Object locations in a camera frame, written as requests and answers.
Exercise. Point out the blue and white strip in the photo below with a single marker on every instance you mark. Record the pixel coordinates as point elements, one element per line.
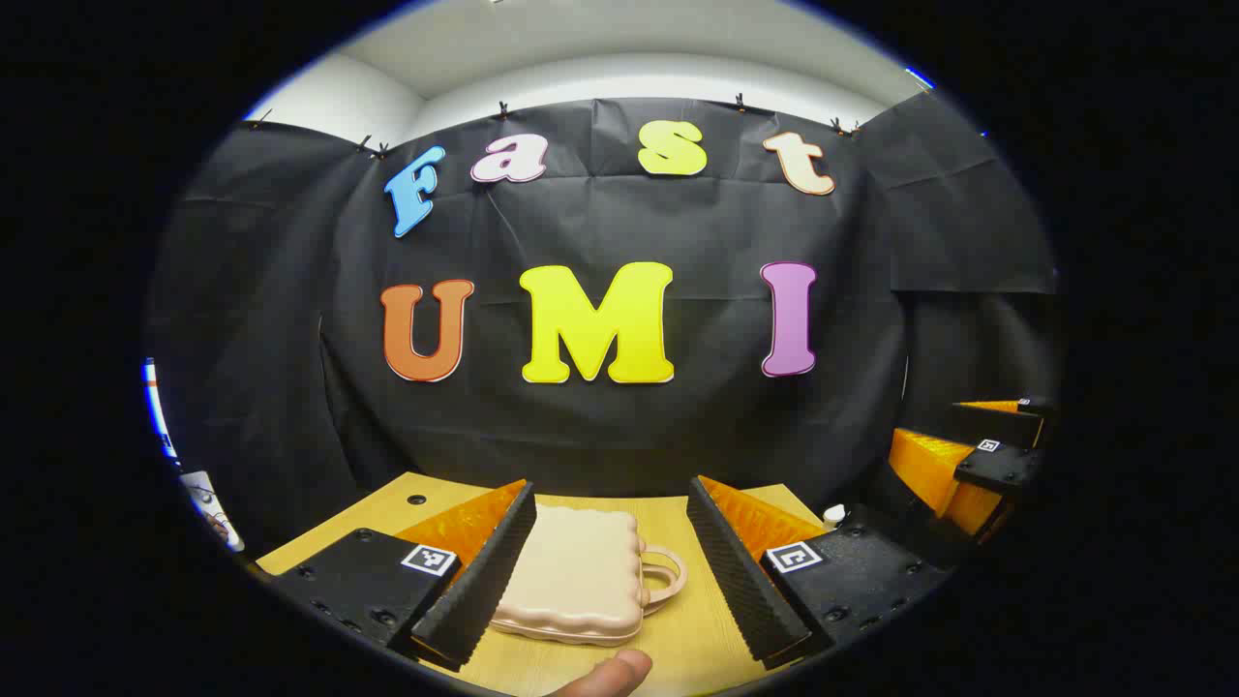
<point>153,407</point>

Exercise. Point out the black backdrop cloth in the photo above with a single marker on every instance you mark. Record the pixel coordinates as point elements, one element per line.
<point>629,223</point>

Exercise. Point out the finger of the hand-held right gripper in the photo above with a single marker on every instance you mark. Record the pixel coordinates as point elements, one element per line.
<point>997,423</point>
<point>1002,469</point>

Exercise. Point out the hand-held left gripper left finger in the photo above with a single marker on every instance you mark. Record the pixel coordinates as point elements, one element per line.
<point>484,571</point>

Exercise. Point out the pink suitcase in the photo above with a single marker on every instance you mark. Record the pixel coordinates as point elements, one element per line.
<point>581,571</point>

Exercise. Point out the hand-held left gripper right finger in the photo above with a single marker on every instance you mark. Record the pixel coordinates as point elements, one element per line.
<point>740,571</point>

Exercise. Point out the white printed poster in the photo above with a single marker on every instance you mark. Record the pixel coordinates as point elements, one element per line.
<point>203,494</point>

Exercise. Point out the white pump bottle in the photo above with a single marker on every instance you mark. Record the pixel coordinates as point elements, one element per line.
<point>834,514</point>

